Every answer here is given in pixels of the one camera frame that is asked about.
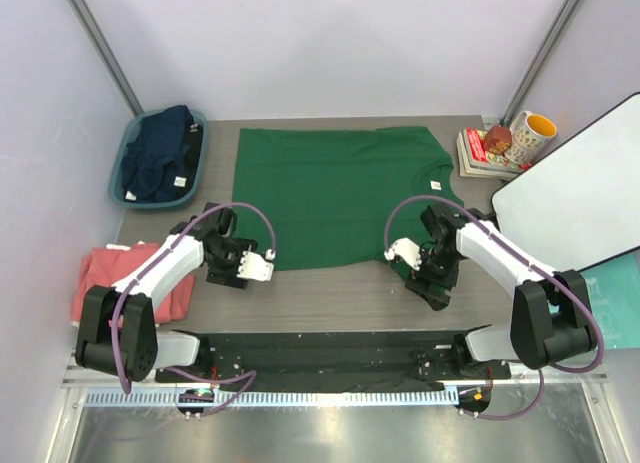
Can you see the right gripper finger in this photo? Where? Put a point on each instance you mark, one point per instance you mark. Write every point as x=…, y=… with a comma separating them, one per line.
x=424, y=289
x=438, y=298

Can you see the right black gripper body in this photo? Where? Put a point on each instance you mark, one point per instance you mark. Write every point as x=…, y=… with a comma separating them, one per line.
x=439, y=266

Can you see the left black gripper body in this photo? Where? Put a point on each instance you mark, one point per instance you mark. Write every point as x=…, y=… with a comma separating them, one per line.
x=229, y=256

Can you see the green t shirt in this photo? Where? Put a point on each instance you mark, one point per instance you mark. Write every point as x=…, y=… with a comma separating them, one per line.
x=326, y=199

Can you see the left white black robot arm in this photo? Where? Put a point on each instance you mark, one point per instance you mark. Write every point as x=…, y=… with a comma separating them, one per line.
x=118, y=332

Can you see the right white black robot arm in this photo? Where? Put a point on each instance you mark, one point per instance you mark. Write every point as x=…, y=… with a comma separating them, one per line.
x=551, y=317

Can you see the stack of books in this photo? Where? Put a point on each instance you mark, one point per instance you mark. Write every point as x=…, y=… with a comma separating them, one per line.
x=475, y=162

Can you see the navy blue t shirt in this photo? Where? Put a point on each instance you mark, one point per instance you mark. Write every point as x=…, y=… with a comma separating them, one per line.
x=155, y=153

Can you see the pink folded t shirt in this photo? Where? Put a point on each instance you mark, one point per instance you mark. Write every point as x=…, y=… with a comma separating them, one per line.
x=106, y=265

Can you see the teal plastic basket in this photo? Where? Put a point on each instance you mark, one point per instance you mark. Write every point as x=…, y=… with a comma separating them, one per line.
x=120, y=193

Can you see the red small box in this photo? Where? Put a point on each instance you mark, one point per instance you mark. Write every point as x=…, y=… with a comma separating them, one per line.
x=497, y=140

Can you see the white board black rim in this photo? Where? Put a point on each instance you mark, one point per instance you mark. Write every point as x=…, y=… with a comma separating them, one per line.
x=579, y=205

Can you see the white mug yellow inside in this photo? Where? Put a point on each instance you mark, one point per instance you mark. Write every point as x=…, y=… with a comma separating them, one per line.
x=530, y=133

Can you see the teal folding board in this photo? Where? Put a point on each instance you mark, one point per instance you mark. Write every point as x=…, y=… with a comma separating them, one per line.
x=613, y=288

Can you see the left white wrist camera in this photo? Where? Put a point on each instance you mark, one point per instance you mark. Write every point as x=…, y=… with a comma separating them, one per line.
x=256, y=267

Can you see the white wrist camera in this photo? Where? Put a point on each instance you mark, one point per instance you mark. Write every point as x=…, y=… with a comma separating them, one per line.
x=407, y=251
x=256, y=267

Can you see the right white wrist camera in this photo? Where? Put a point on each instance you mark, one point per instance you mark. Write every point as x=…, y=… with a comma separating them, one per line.
x=407, y=251

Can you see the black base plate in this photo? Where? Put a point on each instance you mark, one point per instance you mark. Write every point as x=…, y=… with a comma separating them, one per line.
x=344, y=362

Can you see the aluminium rail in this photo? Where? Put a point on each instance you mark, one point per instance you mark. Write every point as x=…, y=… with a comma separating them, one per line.
x=79, y=377

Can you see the slotted cable duct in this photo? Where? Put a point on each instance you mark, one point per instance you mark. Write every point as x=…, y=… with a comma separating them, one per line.
x=184, y=397

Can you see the right aluminium frame post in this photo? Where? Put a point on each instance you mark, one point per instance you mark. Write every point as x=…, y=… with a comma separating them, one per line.
x=561, y=21

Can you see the aluminium frame post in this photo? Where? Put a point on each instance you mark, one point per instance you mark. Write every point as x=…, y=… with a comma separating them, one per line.
x=107, y=56
x=561, y=21

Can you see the left aluminium frame post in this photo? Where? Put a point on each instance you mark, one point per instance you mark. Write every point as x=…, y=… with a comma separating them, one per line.
x=107, y=56

